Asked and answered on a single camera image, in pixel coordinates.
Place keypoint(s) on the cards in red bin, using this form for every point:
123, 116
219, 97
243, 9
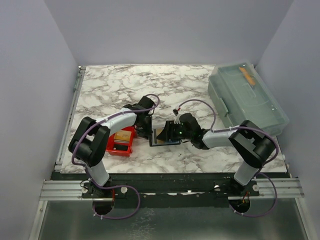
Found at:
122, 136

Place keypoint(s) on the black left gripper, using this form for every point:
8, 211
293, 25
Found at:
145, 134

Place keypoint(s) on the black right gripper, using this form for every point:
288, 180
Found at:
168, 131

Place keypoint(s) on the aluminium rail frame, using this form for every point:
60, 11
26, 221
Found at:
103, 90

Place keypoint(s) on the yellow credit card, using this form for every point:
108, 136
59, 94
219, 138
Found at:
155, 141

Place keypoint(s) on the black leather card holder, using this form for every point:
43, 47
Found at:
169, 142

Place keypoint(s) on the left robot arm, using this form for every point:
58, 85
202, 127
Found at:
89, 142

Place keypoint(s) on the green plastic storage box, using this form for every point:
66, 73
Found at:
235, 100

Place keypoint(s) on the orange tool inside box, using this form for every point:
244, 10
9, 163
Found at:
247, 76

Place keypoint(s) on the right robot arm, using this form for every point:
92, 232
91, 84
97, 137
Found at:
253, 144

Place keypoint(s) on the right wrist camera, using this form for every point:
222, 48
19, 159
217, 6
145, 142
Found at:
177, 113

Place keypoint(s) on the black card in bin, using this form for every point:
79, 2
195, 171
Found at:
120, 147

